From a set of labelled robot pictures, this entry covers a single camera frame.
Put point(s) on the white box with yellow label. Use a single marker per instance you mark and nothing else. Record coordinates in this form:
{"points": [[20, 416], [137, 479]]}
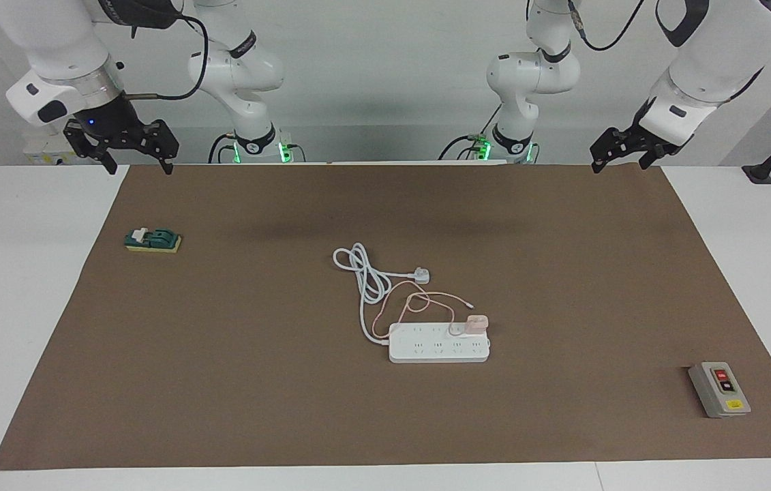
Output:
{"points": [[41, 158]]}

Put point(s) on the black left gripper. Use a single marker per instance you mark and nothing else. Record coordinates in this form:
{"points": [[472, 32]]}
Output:
{"points": [[644, 140]]}

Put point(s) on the green knife switch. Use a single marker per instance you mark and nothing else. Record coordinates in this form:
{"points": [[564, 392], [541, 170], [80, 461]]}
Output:
{"points": [[157, 239]]}

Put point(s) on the grey on-off switch box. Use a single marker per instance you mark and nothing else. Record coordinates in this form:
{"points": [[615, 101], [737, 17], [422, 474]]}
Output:
{"points": [[719, 392]]}

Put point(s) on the pink charger plug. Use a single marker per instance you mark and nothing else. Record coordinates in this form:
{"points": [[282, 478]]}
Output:
{"points": [[477, 323]]}

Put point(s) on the brown table mat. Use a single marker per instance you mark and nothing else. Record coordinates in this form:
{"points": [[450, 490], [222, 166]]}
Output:
{"points": [[221, 409]]}

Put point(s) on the white power strip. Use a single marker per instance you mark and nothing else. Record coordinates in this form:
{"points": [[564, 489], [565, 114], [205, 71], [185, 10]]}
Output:
{"points": [[426, 349]]}

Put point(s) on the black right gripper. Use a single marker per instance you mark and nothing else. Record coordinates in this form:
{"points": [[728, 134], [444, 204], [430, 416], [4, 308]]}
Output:
{"points": [[106, 126]]}

